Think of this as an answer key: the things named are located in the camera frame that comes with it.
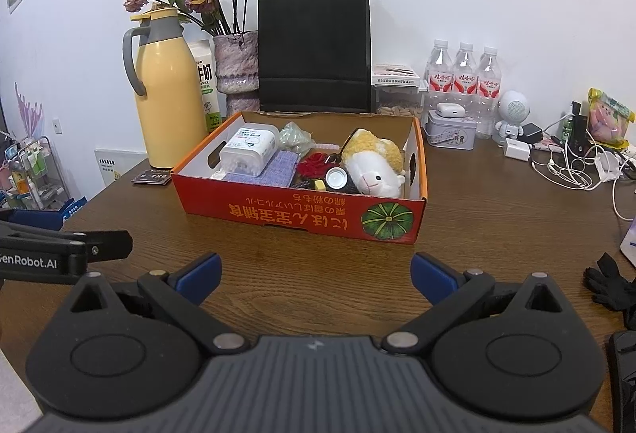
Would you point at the brown card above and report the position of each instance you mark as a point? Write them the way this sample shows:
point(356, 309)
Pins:
point(151, 177)

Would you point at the purple wall sticker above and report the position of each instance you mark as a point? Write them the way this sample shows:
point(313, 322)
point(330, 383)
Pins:
point(30, 115)

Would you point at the white milk carton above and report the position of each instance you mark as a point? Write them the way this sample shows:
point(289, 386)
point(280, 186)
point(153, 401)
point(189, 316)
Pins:
point(206, 80)

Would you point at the water bottle red label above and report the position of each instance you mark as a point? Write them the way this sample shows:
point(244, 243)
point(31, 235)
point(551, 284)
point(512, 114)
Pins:
point(439, 75)
point(488, 85)
point(464, 77)

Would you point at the white printed tin box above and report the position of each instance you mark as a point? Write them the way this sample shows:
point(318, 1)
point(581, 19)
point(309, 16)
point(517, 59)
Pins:
point(452, 132)

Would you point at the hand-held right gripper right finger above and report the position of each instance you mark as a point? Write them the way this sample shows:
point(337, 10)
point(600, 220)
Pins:
point(432, 276)

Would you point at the black gloves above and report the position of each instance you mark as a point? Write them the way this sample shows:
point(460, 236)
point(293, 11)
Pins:
point(608, 284)

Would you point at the clear seed container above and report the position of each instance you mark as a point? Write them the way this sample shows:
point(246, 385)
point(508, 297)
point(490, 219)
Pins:
point(397, 90)

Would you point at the purple tissue pack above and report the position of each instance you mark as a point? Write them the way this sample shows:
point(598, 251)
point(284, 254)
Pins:
point(630, 239)

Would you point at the white wall outlet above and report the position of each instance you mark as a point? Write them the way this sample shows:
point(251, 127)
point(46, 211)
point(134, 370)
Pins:
point(57, 126)

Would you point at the white charger block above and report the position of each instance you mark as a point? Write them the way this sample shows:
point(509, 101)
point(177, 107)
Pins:
point(516, 149)

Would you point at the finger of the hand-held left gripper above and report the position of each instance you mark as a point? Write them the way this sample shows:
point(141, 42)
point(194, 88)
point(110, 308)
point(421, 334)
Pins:
point(107, 245)
point(37, 218)

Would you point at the red rose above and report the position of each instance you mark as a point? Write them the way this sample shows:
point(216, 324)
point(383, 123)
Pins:
point(313, 164)

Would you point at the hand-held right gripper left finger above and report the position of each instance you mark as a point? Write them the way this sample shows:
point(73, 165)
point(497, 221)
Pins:
point(201, 276)

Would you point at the yellow white plush toy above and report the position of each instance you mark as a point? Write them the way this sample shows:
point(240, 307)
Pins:
point(372, 169)

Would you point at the black paper bag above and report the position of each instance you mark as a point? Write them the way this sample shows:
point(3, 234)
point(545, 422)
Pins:
point(313, 50)

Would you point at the black stand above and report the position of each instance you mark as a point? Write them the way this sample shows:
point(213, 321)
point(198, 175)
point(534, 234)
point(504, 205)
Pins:
point(623, 373)

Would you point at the white robot-shaped speaker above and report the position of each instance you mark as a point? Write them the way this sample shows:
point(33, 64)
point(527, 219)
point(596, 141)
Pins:
point(512, 107)

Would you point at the yellow thermos jug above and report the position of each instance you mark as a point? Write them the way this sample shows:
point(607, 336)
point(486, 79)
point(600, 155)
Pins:
point(169, 105)

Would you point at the large white bottle cap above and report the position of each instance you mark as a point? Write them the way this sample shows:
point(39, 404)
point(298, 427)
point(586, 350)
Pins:
point(338, 178)

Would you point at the red cardboard box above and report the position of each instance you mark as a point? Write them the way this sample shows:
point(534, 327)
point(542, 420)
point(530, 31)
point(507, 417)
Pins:
point(298, 219)

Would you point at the black charger block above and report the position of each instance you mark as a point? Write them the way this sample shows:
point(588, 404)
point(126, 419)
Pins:
point(530, 132)

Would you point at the metal trolley rack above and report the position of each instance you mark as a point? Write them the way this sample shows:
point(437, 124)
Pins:
point(35, 164)

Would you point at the yellow snack packet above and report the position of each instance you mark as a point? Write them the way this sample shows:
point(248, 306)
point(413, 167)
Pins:
point(611, 120)

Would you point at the small wooden block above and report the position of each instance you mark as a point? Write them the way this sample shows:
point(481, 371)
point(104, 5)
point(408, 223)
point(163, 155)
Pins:
point(319, 185)

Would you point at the iridescent plastic bottle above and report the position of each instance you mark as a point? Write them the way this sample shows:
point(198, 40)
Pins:
point(293, 137)

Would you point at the small black bottle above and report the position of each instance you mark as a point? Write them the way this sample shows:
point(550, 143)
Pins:
point(578, 125)

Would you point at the pink mottled vase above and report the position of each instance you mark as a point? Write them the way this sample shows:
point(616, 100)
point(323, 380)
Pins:
point(236, 65)

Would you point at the white earbuds case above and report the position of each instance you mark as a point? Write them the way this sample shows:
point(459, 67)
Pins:
point(449, 110)

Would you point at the clear white plastic box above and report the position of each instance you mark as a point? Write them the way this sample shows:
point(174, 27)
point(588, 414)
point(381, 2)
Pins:
point(248, 149)

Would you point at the small green bottle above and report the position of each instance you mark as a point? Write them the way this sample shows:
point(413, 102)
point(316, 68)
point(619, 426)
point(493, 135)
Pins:
point(566, 129)

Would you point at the purple cloth pouch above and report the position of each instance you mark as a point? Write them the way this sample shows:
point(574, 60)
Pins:
point(278, 167)

